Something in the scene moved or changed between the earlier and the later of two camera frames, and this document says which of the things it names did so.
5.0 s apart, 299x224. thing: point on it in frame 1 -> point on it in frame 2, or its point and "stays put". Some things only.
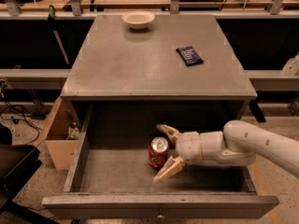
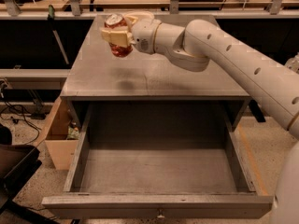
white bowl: [138, 20] stays put
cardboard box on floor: [61, 149] stays put
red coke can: [159, 152] -> [117, 21]
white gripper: [189, 147] -> [143, 35]
